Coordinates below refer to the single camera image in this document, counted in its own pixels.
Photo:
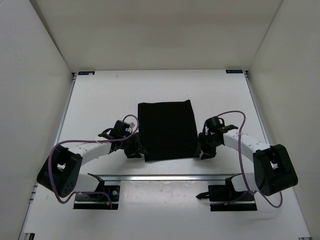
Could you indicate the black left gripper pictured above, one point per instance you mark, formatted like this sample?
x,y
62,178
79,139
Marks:
x,y
133,152

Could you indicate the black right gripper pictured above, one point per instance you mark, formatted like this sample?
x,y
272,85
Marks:
x,y
201,138

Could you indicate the black skirt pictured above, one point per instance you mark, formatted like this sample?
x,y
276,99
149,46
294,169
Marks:
x,y
167,130

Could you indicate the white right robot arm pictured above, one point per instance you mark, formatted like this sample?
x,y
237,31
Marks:
x,y
273,170

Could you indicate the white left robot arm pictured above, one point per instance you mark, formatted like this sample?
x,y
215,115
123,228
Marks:
x,y
61,171

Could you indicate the right blue corner label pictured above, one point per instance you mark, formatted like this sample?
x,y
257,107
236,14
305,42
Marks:
x,y
234,71

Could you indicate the blue corner label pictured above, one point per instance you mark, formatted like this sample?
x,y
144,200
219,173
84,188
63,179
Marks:
x,y
86,73
234,71

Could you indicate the left blue corner label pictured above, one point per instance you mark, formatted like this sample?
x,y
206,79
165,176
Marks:
x,y
86,73

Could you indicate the aluminium front rail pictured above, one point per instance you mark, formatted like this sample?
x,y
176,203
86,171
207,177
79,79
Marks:
x,y
163,178

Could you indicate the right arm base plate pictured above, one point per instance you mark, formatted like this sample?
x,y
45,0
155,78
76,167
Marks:
x,y
224,198

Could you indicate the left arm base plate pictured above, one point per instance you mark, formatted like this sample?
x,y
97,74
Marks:
x,y
100,201

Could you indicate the aluminium left side rail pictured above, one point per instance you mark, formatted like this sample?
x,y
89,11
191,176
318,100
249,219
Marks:
x,y
61,97

